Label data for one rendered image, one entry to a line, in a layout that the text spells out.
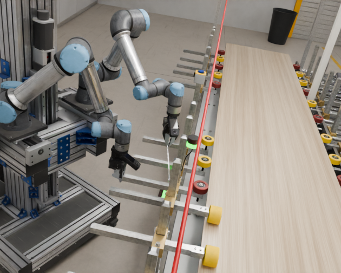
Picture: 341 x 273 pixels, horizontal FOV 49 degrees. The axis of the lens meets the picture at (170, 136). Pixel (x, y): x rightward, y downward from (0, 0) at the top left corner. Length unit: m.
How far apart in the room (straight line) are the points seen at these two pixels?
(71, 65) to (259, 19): 8.33
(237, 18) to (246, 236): 8.28
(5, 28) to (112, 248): 1.60
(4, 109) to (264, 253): 1.30
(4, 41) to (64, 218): 1.22
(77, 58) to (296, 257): 1.26
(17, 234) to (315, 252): 1.77
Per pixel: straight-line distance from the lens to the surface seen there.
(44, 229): 2.65
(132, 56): 1.93
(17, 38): 2.11
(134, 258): 2.76
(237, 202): 1.92
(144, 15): 2.09
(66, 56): 1.67
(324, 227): 2.00
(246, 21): 9.75
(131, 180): 2.01
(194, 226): 2.14
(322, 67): 3.42
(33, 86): 1.78
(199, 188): 1.94
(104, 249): 2.80
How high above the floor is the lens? 2.06
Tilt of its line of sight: 30 degrees down
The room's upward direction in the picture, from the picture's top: 10 degrees clockwise
